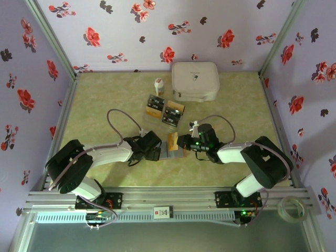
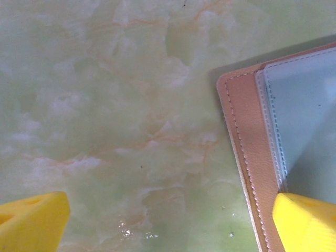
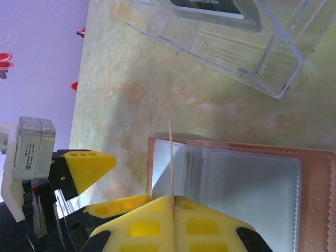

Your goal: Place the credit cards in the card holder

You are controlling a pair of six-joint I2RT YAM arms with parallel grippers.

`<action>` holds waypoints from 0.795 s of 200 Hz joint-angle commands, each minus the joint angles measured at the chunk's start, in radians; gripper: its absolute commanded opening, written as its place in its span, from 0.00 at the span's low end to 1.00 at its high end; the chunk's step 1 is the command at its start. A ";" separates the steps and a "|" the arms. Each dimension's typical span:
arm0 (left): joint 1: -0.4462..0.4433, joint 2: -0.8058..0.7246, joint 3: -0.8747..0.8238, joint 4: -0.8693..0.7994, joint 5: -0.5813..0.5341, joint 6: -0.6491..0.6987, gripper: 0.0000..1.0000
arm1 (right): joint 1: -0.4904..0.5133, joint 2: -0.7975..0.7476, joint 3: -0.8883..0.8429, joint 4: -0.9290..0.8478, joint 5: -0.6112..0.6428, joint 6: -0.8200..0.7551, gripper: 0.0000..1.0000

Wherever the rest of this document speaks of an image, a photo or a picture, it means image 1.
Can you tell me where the aluminium mounting rail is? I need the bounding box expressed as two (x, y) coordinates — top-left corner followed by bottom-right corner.
(22, 185), (322, 215)

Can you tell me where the aluminium corner post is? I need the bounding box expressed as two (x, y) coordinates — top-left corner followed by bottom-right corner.
(258, 0), (308, 79)
(24, 0), (82, 79)

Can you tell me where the white zip pouch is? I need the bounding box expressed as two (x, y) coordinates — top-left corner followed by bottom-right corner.
(171, 61), (221, 103)

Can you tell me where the red white label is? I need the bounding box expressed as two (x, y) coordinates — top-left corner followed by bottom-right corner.
(153, 206), (174, 219)

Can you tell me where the clear tape roll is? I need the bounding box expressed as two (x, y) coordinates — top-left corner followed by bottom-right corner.
(277, 195), (308, 224)

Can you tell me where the aluminium side rail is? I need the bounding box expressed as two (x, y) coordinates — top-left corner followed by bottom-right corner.
(258, 71), (302, 189)
(41, 72), (82, 191)

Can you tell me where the white slotted cable duct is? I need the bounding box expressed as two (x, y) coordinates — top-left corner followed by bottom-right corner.
(34, 211), (236, 224)

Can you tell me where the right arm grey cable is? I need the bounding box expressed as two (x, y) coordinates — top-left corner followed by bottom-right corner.
(194, 114), (294, 228)

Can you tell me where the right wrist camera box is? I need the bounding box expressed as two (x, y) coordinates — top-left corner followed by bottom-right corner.
(188, 120), (200, 138)

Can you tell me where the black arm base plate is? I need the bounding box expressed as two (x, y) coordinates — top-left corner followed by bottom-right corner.
(75, 192), (123, 210)
(214, 191), (263, 209)

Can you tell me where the white pill bottle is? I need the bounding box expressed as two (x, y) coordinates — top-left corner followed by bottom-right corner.
(154, 77), (165, 97)

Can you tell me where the small controller board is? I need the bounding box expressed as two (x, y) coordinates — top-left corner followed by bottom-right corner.
(239, 208), (257, 219)
(86, 209), (111, 222)

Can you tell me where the gold VIP card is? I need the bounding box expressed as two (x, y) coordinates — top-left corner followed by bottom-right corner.
(168, 132), (180, 152)
(145, 106), (162, 118)
(167, 101), (185, 111)

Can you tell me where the aluminium frame leg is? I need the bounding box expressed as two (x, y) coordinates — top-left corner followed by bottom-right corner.
(301, 214), (330, 252)
(9, 214), (37, 252)

